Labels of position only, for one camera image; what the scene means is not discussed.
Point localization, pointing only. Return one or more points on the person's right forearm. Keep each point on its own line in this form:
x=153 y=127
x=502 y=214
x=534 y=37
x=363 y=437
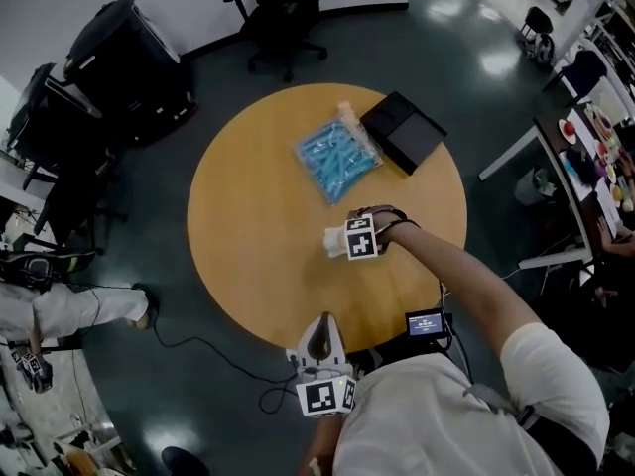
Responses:
x=446 y=275

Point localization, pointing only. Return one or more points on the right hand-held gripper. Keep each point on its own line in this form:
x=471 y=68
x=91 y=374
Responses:
x=361 y=238

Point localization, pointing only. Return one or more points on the person's white shirt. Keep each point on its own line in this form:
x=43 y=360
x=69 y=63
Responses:
x=446 y=414

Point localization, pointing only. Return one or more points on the red bowl on white plate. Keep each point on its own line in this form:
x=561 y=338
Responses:
x=567 y=129

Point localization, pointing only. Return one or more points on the dark blue chair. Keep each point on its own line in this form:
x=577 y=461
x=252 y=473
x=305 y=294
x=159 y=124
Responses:
x=583 y=75

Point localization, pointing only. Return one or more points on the another person's forearm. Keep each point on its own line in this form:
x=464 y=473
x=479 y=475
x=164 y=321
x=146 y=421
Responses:
x=617 y=236

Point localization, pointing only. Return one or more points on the small black screen device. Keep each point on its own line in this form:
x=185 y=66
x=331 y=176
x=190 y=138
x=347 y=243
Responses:
x=424 y=323

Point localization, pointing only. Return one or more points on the black office chair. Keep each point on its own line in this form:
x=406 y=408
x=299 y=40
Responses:
x=283 y=18

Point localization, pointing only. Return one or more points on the person's left forearm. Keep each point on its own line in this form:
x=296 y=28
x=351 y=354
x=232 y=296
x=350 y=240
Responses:
x=325 y=446

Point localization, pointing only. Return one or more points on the black flat box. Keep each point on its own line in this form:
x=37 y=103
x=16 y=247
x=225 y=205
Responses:
x=404 y=134

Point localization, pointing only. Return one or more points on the person's right hand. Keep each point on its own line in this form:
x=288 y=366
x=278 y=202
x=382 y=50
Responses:
x=377 y=213

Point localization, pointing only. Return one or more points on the black round stool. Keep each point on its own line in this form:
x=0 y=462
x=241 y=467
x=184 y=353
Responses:
x=538 y=30

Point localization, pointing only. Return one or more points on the round wooden table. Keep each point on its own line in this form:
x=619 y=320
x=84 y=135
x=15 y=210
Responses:
x=258 y=246

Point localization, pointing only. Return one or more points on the person's black shoe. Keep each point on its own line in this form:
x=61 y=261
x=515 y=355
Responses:
x=183 y=461

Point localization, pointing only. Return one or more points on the white-framed dark table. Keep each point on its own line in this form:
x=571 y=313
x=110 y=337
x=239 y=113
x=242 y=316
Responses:
x=570 y=166

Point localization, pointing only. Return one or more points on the large black case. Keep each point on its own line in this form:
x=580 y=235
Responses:
x=131 y=67

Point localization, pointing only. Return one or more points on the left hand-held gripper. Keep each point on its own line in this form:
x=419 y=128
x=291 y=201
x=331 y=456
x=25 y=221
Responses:
x=325 y=390

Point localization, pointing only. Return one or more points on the clear bag of blue items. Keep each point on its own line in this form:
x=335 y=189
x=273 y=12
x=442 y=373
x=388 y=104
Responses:
x=333 y=159

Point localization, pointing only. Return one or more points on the grey waste bin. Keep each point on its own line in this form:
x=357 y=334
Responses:
x=533 y=186

